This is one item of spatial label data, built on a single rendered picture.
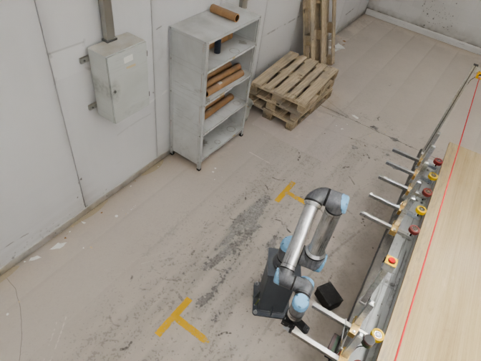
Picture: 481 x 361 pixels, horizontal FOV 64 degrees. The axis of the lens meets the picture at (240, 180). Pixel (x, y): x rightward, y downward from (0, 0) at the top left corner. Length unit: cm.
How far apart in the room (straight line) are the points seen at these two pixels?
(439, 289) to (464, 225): 73
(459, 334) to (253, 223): 208
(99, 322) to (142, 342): 39
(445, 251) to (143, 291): 244
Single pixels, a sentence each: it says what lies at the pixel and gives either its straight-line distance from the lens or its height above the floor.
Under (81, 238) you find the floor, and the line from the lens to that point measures 396.
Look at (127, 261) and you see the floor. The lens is 373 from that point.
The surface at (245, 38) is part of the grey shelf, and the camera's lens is 445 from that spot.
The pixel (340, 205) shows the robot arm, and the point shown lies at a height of 142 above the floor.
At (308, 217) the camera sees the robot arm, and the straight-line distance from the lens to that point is 239.
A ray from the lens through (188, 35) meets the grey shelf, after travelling 370.
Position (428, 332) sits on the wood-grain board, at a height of 90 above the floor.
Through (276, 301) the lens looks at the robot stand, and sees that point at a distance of 334.
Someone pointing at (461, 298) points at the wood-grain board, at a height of 90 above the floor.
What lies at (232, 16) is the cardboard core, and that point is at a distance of 400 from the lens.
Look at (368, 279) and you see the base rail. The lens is 310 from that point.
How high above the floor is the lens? 311
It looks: 45 degrees down
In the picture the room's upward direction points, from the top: 10 degrees clockwise
